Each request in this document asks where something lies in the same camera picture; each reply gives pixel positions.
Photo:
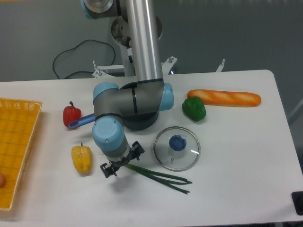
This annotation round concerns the green onion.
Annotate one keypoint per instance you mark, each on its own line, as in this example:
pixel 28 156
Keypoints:
pixel 167 180

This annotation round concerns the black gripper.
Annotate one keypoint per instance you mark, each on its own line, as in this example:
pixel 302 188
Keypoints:
pixel 110 168

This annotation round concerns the glass pot lid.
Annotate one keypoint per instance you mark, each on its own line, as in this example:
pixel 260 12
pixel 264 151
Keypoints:
pixel 176 148

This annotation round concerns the red bell pepper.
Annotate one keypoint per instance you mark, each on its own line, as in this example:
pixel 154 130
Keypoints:
pixel 70 113

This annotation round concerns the yellow bell pepper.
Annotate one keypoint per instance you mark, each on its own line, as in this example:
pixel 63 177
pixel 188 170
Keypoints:
pixel 82 159

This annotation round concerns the yellow woven basket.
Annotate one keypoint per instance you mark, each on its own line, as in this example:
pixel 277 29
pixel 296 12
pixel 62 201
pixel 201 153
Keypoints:
pixel 18 119

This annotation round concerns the green bell pepper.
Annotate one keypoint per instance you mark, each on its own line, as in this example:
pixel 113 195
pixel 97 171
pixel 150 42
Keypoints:
pixel 193 107

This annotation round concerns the dark saucepan blue handle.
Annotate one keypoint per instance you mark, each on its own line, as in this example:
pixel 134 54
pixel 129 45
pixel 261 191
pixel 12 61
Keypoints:
pixel 142 121

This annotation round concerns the black corner device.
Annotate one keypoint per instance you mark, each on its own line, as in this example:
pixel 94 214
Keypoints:
pixel 298 202

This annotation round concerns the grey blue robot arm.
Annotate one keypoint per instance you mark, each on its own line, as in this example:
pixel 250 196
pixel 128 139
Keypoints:
pixel 108 133

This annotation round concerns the orange baguette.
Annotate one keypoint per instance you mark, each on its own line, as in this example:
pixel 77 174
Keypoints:
pixel 226 98

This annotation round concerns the white middle mounting bracket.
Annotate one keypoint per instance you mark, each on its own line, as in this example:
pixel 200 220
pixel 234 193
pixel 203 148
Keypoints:
pixel 168 65

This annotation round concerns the white right mounting bracket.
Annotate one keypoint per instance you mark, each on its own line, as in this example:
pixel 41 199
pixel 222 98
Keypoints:
pixel 221 66

